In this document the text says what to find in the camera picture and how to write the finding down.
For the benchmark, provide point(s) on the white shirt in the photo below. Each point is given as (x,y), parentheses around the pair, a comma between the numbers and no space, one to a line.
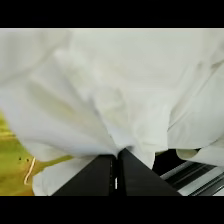
(113,86)

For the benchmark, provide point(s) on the silver frame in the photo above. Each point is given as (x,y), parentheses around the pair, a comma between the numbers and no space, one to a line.
(200,180)

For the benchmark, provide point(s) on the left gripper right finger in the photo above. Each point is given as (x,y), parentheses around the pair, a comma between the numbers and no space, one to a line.
(143,180)

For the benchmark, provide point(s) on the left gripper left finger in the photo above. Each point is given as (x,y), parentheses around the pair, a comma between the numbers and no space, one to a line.
(93,180)

